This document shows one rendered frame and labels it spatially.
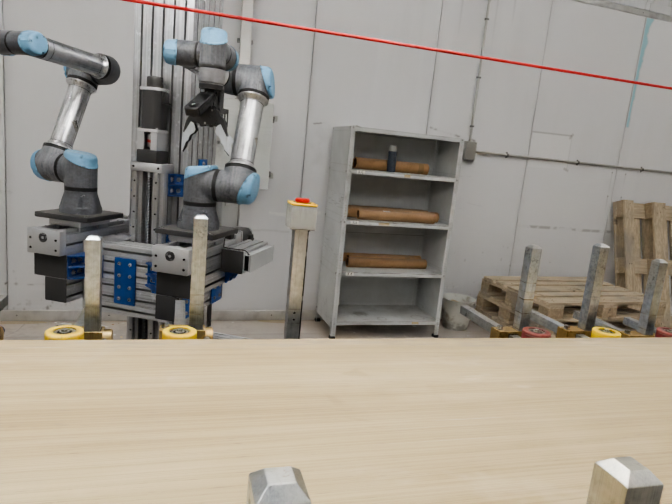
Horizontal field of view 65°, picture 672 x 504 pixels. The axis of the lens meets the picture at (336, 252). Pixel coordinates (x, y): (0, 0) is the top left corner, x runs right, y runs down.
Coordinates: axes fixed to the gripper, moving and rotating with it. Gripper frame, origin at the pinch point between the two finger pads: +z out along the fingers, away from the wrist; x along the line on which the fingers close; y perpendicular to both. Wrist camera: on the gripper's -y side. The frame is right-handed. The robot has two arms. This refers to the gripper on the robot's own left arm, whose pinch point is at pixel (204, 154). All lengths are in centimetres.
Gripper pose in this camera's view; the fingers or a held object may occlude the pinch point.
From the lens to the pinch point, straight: 163.5
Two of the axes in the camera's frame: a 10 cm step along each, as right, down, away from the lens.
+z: -1.0, 9.8, 1.8
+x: -9.7, -1.3, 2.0
